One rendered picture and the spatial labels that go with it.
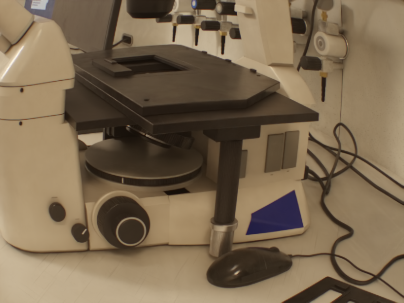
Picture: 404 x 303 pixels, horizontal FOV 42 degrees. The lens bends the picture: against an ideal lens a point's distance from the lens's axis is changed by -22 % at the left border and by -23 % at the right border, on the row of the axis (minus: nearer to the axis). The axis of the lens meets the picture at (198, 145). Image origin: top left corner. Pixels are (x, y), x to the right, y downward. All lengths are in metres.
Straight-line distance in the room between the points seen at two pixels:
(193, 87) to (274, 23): 0.20
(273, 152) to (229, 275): 0.20
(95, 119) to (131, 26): 1.66
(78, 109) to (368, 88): 0.68
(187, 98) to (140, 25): 1.57
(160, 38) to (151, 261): 1.38
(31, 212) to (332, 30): 0.77
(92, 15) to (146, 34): 1.02
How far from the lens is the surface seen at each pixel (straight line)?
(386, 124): 1.19
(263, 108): 0.71
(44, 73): 0.68
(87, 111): 0.71
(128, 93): 0.70
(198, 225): 0.80
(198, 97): 0.69
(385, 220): 0.94
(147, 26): 2.18
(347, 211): 0.96
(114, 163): 0.83
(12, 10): 0.70
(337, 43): 1.25
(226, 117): 0.66
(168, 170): 0.81
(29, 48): 0.67
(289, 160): 0.85
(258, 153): 0.82
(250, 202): 0.82
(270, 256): 0.74
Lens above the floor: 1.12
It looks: 18 degrees down
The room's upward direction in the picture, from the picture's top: 4 degrees clockwise
